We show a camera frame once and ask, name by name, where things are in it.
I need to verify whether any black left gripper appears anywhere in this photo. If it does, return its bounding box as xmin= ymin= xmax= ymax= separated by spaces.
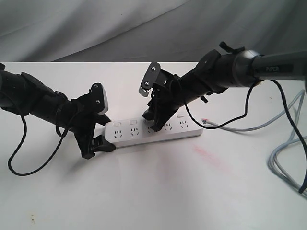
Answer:
xmin=69 ymin=93 xmax=116 ymax=159

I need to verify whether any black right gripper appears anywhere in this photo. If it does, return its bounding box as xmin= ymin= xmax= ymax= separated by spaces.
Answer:
xmin=142 ymin=69 xmax=179 ymax=132

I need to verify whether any white five-outlet power strip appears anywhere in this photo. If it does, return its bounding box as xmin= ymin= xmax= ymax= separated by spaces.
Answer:
xmin=105 ymin=113 xmax=203 ymax=149

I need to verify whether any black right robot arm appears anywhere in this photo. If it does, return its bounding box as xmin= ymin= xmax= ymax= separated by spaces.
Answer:
xmin=139 ymin=42 xmax=307 ymax=131

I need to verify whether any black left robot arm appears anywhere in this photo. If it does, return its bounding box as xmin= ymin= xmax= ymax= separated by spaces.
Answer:
xmin=0 ymin=64 xmax=116 ymax=159

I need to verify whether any grey backdrop cloth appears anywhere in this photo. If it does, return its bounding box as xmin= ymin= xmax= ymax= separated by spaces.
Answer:
xmin=0 ymin=0 xmax=307 ymax=62

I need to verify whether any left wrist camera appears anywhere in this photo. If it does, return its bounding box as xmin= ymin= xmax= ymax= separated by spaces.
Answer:
xmin=89 ymin=83 xmax=108 ymax=116

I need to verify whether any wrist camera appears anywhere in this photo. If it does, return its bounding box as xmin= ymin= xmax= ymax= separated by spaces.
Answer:
xmin=139 ymin=62 xmax=161 ymax=97
xmin=89 ymin=83 xmax=108 ymax=116

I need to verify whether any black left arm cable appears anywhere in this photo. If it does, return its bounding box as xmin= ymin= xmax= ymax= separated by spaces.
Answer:
xmin=7 ymin=95 xmax=84 ymax=177

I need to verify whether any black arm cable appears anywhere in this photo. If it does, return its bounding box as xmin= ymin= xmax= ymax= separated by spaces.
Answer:
xmin=7 ymin=95 xmax=84 ymax=177
xmin=167 ymin=79 xmax=307 ymax=194

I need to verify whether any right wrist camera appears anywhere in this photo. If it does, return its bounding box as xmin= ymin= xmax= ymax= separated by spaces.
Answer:
xmin=139 ymin=62 xmax=161 ymax=97

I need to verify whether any grey power cable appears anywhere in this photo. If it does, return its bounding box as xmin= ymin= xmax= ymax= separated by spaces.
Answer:
xmin=201 ymin=90 xmax=307 ymax=190

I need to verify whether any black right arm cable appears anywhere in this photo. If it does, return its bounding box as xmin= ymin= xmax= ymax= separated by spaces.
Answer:
xmin=167 ymin=79 xmax=307 ymax=194

